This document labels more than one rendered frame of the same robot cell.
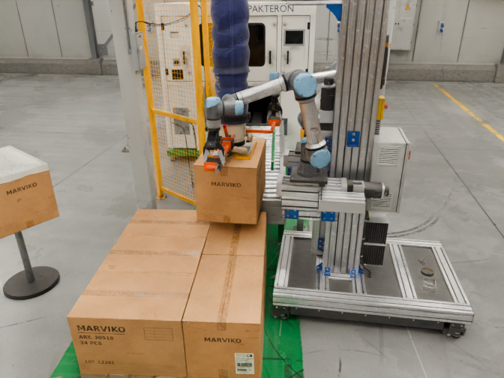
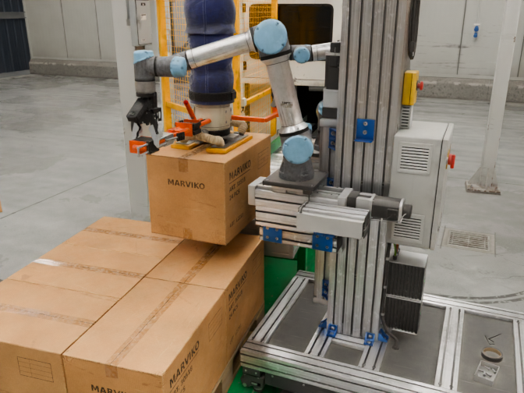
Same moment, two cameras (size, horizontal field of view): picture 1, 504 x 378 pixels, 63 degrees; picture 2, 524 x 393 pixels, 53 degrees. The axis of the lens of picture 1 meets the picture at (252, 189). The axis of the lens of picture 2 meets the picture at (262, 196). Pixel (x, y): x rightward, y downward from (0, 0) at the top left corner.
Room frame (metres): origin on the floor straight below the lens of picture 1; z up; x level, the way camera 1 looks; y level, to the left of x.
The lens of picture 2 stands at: (0.27, -0.70, 1.70)
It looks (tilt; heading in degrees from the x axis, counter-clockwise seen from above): 20 degrees down; 13
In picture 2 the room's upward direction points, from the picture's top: straight up
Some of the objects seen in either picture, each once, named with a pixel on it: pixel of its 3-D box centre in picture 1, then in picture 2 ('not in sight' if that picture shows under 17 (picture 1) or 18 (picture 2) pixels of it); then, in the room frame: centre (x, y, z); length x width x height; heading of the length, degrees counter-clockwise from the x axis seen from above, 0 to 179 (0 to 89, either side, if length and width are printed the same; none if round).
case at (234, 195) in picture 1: (233, 177); (214, 181); (2.68, 0.13, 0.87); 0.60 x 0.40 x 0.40; 172
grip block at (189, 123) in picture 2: (225, 143); (188, 127); (2.44, 0.16, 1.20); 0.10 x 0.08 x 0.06; 82
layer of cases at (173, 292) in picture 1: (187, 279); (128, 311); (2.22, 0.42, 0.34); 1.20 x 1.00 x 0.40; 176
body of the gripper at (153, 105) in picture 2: (214, 137); (147, 107); (2.12, 0.20, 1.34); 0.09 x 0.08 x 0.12; 173
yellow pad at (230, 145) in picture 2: (246, 147); (230, 139); (2.67, 0.03, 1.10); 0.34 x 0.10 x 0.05; 172
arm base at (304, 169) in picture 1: (309, 165); (296, 164); (2.35, -0.35, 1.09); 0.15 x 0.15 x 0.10
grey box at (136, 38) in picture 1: (138, 50); (141, 22); (3.67, 0.95, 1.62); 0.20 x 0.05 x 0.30; 176
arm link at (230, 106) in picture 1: (232, 107); (171, 66); (2.15, 0.10, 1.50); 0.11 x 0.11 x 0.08; 10
